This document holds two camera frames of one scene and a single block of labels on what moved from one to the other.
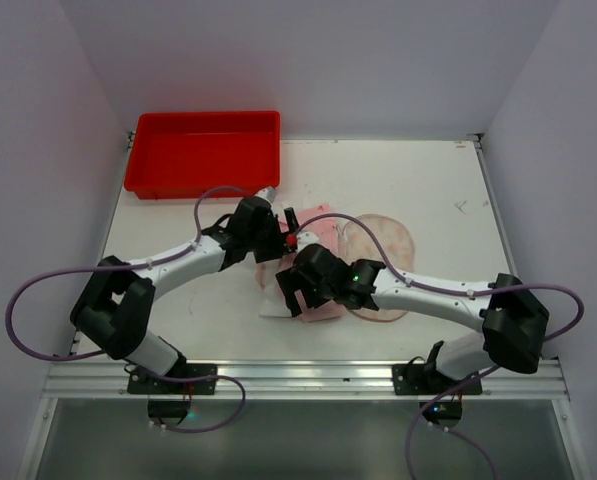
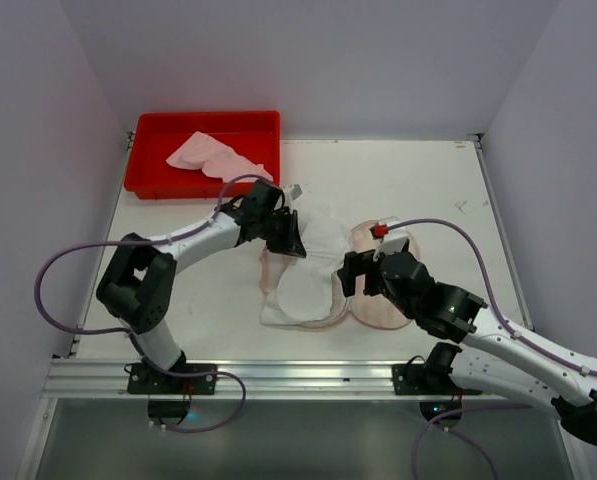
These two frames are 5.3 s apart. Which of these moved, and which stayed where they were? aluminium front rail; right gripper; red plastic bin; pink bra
Moved: pink bra; right gripper
Stayed: red plastic bin; aluminium front rail
